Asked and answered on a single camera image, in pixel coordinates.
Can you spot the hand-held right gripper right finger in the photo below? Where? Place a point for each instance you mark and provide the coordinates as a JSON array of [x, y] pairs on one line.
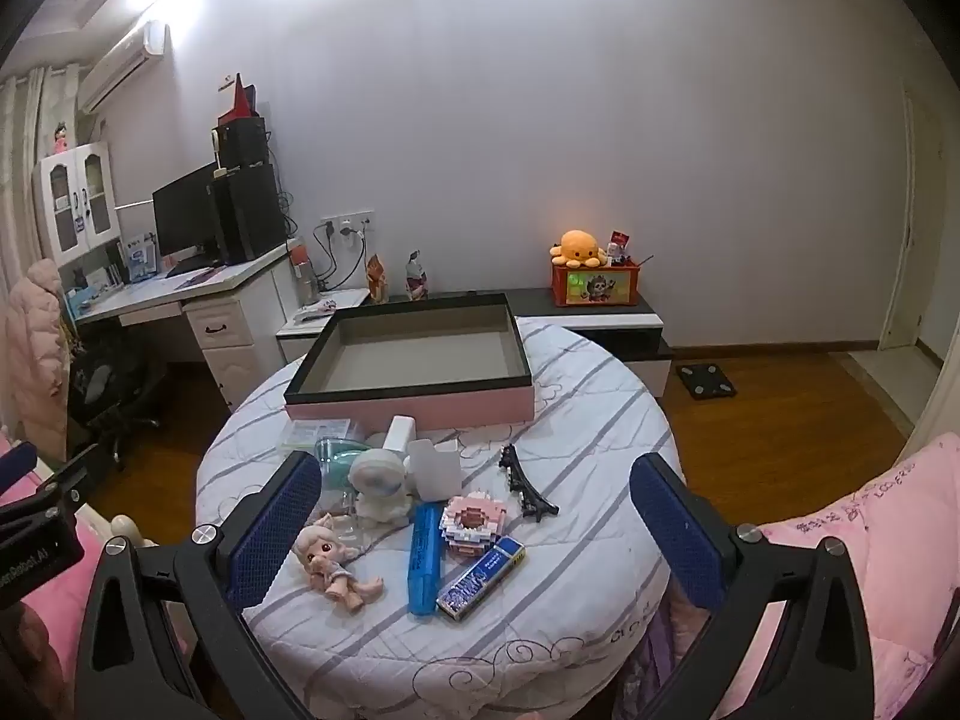
[[675, 532]]

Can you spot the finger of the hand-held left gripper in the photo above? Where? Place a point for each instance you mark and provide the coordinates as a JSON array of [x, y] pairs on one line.
[[71, 476], [16, 465]]

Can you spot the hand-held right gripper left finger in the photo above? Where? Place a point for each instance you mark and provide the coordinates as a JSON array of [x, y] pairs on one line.
[[274, 532]]

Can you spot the small doll figure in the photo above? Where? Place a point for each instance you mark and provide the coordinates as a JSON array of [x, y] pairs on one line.
[[322, 551]]

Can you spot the clear plastic ornament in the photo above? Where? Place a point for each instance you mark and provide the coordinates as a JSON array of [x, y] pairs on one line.
[[346, 521]]

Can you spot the pink block donut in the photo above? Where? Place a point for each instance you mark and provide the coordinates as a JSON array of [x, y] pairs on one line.
[[472, 521]]

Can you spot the blue printed pack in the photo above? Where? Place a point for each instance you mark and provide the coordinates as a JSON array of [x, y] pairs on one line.
[[480, 577]]

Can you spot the pink tray box black rim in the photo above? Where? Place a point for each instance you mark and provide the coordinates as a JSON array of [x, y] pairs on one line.
[[409, 360]]

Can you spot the pink bed sheet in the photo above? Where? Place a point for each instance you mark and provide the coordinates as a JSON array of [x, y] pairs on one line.
[[60, 615]]

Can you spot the teal round clear capsule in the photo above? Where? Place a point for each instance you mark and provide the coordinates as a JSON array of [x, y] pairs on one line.
[[337, 457]]

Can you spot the black office chair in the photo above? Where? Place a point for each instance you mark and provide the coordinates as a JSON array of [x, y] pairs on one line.
[[112, 382]]

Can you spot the clear packet green label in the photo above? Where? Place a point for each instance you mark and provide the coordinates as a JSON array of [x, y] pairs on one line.
[[315, 435]]

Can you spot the white astronaut figure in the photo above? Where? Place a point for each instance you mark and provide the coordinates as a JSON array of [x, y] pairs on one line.
[[375, 476]]

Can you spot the pink puffer coat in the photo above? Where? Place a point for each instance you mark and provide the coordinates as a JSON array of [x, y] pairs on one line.
[[34, 337]]

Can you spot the black bathroom scale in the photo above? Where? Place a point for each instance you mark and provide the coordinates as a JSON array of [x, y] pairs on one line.
[[705, 382]]

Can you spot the black hair clip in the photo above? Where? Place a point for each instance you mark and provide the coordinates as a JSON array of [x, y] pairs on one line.
[[525, 487]]

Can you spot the white rectangular bottle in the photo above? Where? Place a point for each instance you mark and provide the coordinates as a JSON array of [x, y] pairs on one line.
[[399, 435]]

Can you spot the small white box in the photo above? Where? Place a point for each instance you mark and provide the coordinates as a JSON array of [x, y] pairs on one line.
[[435, 472]]

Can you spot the white nightstand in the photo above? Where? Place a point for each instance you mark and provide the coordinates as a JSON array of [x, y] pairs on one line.
[[300, 337]]

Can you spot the white desk with drawers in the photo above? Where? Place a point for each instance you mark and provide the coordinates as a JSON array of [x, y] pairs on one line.
[[225, 330]]

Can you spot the pink embroidered blanket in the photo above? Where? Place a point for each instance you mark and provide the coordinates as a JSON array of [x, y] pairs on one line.
[[892, 540]]

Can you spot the blue desk file box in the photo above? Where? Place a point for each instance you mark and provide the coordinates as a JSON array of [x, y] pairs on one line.
[[141, 259]]

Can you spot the orange cap water bottle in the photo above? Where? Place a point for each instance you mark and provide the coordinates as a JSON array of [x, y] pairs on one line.
[[306, 277]]

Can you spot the red printed storage box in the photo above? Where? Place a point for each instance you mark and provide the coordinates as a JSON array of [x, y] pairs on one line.
[[596, 286]]

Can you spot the white glass-door cabinet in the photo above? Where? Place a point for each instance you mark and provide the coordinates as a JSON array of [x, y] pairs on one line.
[[75, 202]]

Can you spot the brown figurine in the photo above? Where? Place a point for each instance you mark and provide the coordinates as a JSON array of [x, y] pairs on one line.
[[376, 281]]

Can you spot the black computer monitor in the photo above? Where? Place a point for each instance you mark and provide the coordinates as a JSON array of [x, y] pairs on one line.
[[184, 214]]

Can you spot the small red white toy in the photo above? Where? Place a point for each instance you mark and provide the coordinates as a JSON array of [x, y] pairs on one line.
[[618, 247]]

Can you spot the grey red figurine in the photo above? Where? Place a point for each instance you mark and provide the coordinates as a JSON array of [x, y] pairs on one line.
[[416, 277]]

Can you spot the orange octopus plush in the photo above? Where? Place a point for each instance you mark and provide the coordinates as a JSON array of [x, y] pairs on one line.
[[577, 249]]

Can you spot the light curtain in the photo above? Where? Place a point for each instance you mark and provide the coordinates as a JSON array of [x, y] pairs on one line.
[[22, 165]]

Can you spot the black computer tower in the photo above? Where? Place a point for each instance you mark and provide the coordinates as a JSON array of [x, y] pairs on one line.
[[251, 214]]

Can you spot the small pink doll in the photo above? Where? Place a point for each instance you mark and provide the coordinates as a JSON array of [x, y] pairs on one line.
[[62, 139]]

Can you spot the small white desk ornament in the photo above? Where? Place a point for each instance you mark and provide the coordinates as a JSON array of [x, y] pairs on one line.
[[217, 146]]

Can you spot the black speaker box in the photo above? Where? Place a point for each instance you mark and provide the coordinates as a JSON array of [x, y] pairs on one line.
[[244, 142]]

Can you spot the white door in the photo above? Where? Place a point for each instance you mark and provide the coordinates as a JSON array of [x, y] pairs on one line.
[[911, 225]]

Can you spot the white air conditioner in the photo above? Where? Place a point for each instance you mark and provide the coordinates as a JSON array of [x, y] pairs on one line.
[[120, 67]]

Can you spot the white bed frame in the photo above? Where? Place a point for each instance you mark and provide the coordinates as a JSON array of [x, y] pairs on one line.
[[124, 529]]

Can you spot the white wall power outlet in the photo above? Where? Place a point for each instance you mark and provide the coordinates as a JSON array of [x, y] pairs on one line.
[[346, 223]]

